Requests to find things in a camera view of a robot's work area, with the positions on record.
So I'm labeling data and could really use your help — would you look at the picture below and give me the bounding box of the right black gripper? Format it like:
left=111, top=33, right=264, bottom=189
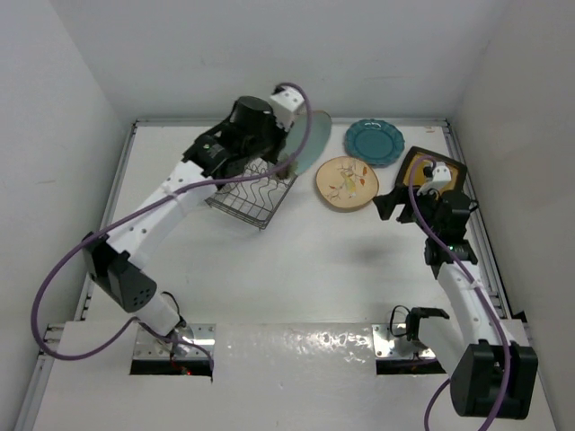
left=373, top=181, right=440, bottom=238

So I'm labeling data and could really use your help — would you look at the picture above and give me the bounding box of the light blue flower plate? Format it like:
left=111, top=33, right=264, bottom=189
left=277, top=110, right=332, bottom=179

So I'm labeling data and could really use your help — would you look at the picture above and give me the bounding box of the black square amber plate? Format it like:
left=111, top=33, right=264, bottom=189
left=394, top=145, right=468, bottom=197

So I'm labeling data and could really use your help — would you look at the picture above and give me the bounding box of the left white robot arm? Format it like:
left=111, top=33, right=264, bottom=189
left=83, top=87, right=304, bottom=337

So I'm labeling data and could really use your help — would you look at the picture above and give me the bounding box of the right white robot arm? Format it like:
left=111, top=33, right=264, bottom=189
left=373, top=185, right=538, bottom=426

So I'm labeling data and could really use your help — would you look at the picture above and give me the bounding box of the tan bird plate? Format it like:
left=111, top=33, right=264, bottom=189
left=315, top=156, right=379, bottom=212

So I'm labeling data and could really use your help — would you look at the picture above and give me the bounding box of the teal scalloped plate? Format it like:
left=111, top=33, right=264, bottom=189
left=344, top=119, right=405, bottom=167

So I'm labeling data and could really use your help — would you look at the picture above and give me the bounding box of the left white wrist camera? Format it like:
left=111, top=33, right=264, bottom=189
left=269, top=85, right=305, bottom=131

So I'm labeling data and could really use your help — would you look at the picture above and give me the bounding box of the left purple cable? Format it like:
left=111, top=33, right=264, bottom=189
left=30, top=82, right=312, bottom=361

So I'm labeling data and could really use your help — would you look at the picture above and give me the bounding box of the black wire dish rack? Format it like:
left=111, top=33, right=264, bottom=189
left=206, top=173, right=297, bottom=230

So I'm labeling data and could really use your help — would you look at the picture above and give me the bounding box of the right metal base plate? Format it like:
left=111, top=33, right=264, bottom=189
left=372, top=323, right=436, bottom=361

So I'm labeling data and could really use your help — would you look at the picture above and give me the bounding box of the metal base plate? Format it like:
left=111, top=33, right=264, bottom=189
left=133, top=324, right=216, bottom=361
left=372, top=323, right=436, bottom=361

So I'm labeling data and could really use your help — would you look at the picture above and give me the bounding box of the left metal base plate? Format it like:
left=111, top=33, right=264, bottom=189
left=133, top=324, right=216, bottom=361

